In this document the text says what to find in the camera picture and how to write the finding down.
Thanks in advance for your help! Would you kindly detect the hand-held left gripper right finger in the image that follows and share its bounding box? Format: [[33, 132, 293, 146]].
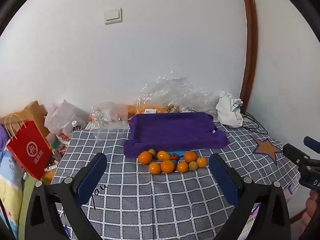
[[209, 153, 292, 240]]

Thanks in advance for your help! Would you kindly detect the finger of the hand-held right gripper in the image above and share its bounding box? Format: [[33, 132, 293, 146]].
[[303, 136, 320, 153], [282, 143, 311, 166]]

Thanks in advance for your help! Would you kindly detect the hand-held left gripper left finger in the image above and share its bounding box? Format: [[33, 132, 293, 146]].
[[24, 152, 108, 240]]

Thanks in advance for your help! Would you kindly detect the purple towel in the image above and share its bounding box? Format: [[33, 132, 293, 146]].
[[122, 112, 230, 158]]

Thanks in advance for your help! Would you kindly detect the person's right hand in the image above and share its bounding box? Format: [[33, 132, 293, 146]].
[[307, 189, 320, 221]]

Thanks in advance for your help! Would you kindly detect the flat clear plastic bag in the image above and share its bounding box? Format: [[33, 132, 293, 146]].
[[91, 127, 130, 146]]

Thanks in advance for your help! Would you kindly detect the red and white packet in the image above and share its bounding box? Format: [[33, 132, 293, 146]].
[[56, 133, 71, 145]]

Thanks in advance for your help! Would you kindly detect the grey checked blanket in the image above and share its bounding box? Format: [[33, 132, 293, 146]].
[[50, 120, 302, 240]]

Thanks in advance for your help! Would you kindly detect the crumpled clear plastic bag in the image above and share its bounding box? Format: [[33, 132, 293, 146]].
[[89, 102, 130, 130]]

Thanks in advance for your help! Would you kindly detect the white crumpled cloth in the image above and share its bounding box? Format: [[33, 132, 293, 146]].
[[215, 90, 244, 127]]

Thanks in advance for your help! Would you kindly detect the white plastic bag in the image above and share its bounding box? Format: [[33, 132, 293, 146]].
[[44, 99, 88, 140]]

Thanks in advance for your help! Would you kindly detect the red paper shopping bag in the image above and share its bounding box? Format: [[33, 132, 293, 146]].
[[3, 114, 53, 180]]

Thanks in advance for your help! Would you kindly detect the pastel printed bedding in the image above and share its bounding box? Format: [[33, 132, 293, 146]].
[[0, 150, 27, 238]]

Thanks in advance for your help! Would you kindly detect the pile of bagged oranges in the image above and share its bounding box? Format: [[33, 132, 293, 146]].
[[127, 104, 181, 117]]

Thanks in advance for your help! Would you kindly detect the cardboard box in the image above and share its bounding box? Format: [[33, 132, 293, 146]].
[[0, 101, 50, 140]]

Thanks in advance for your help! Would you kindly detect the large clear plastic bag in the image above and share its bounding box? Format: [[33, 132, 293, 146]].
[[127, 71, 220, 120]]

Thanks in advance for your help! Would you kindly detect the black cable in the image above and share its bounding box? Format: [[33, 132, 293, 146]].
[[240, 110, 269, 135]]

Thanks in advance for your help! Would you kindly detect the brown wooden door frame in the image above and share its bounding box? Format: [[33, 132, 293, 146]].
[[239, 0, 259, 113]]

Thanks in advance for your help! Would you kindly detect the white light switch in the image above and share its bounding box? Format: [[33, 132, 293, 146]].
[[104, 8, 123, 25]]

